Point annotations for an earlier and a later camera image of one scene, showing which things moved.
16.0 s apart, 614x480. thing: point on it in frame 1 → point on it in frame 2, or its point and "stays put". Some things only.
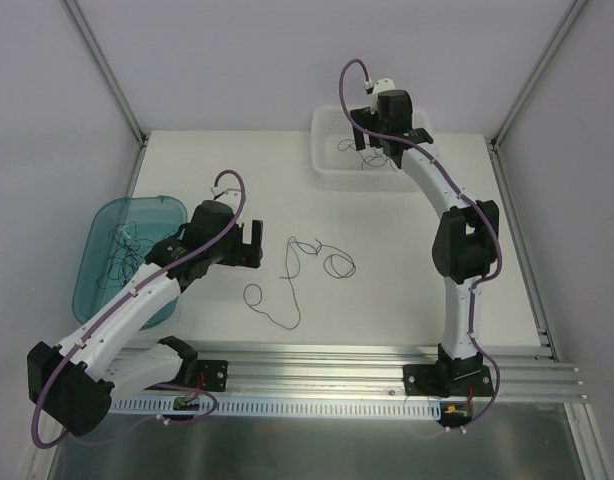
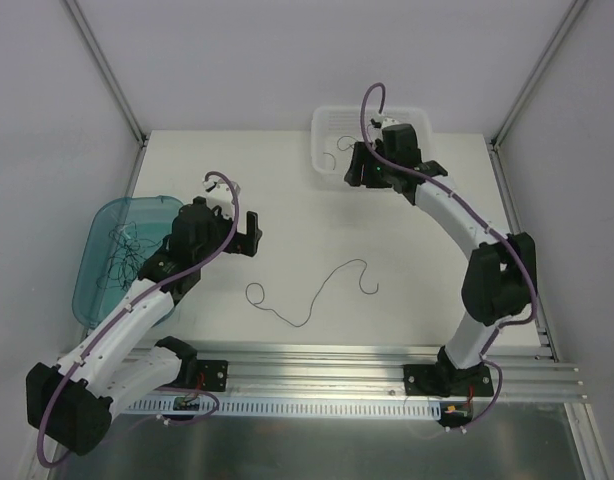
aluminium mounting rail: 515,373 stays put
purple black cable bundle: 298,266 → 317,293
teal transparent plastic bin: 119,234 stays put
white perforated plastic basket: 338,165 stays put
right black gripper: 364,122 → 363,167
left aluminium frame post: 103,66 stays put
